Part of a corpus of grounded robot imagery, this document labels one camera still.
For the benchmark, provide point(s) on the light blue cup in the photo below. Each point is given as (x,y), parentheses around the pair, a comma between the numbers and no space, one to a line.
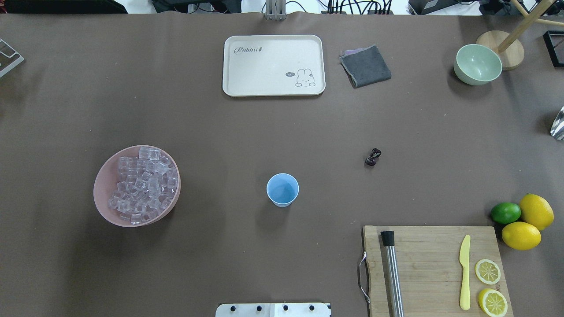
(282,189)

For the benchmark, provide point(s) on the dark cherries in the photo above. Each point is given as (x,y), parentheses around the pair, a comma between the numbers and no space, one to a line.
(373,158)

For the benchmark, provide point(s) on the clear ice cubes pile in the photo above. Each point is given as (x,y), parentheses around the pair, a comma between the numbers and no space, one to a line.
(147,183)

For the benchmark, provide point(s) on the wooden cup tree stand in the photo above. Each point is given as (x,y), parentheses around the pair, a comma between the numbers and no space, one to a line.
(507,45)

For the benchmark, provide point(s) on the steel ice scoop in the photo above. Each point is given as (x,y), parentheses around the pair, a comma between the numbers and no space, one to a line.
(557,128)

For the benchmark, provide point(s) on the white cup rack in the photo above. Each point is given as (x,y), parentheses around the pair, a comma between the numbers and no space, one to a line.
(9,58)

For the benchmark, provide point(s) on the cream rabbit tray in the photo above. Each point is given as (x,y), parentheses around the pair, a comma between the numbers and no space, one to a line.
(273,65)

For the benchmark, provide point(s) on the grey folded cloth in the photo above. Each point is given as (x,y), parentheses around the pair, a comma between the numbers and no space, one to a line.
(365,66)

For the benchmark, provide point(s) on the steel muddler black tip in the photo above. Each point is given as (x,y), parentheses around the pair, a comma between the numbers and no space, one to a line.
(392,274)

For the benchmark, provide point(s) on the wooden cutting board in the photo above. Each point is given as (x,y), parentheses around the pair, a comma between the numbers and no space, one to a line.
(429,270)

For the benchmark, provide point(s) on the pink bowl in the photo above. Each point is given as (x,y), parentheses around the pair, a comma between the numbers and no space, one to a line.
(106,182)

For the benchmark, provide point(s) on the yellow plastic knife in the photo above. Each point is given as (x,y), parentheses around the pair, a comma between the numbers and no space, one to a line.
(465,288)

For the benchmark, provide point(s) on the mint green bowl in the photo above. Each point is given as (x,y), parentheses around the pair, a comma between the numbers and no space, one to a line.
(477,65)

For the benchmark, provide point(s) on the green lime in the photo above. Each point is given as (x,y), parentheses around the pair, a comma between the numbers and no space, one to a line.
(505,213)

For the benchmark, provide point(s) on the lemon half slice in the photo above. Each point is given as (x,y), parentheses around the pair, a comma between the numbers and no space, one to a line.
(488,271)
(493,303)

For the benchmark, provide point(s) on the yellow lemon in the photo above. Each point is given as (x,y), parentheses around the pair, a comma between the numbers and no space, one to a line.
(521,236)
(536,211)

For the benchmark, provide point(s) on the aluminium frame post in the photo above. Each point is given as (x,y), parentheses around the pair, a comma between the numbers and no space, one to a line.
(275,10)

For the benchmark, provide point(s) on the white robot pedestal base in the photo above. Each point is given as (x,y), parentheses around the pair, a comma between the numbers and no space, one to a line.
(283,309)

